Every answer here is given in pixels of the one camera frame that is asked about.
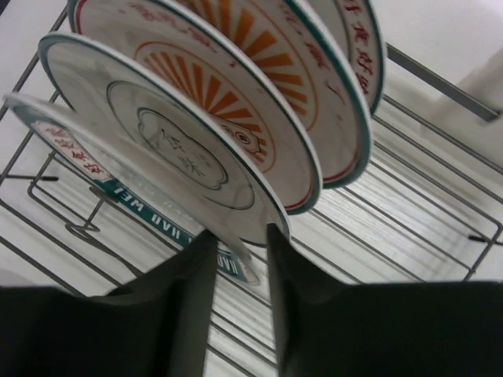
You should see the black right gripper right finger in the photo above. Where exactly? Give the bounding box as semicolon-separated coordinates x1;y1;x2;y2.
266;224;502;376

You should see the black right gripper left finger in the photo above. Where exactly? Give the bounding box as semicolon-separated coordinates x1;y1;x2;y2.
1;231;218;376

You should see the green rim lettered plate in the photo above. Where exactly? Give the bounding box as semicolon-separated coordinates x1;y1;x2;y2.
3;92;260;285

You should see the white plate green emblem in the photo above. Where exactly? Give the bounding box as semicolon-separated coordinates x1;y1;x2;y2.
38;32;291;246

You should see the orange sunburst plate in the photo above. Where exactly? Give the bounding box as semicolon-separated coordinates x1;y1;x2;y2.
67;1;322;214
310;0;387;114
182;1;372;189

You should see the orange sunburst plate front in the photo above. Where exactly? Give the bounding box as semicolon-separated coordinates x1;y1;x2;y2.
310;0;387;114

